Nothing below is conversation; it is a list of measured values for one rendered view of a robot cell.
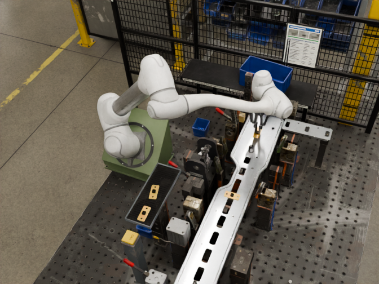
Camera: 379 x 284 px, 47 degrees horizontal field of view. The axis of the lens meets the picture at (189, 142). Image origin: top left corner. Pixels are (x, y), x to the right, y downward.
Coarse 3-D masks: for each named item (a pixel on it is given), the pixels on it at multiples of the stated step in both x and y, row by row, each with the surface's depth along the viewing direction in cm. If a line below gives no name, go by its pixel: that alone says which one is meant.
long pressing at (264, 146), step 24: (264, 120) 268; (240, 144) 256; (264, 144) 255; (240, 168) 244; (264, 168) 243; (216, 192) 234; (240, 192) 233; (216, 216) 224; (240, 216) 223; (192, 264) 207; (216, 264) 206
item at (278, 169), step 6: (270, 168) 244; (276, 168) 244; (282, 168) 243; (270, 174) 246; (276, 174) 244; (270, 180) 250; (276, 180) 248; (270, 186) 255; (276, 186) 253; (276, 192) 259; (276, 198) 263
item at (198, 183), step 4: (192, 176) 233; (188, 180) 231; (192, 180) 231; (196, 180) 230; (200, 180) 230; (192, 184) 229; (196, 184) 228; (200, 184) 229; (196, 188) 229; (200, 188) 228; (204, 188) 236; (196, 192) 231; (200, 192) 230; (204, 192) 238; (196, 196) 234; (200, 196) 233; (204, 204) 248; (204, 208) 251; (204, 212) 253
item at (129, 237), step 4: (128, 232) 202; (132, 232) 202; (124, 236) 201; (128, 236) 201; (132, 236) 201; (136, 236) 201; (124, 240) 200; (128, 240) 199; (132, 240) 199; (132, 244) 198
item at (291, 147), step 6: (288, 144) 248; (282, 150) 248; (288, 150) 246; (294, 150) 245; (282, 156) 252; (288, 156) 250; (294, 156) 248; (282, 162) 256; (288, 162) 254; (294, 162) 254; (288, 168) 259; (282, 174) 264; (288, 174) 262; (282, 180) 268; (288, 180) 266; (288, 186) 269
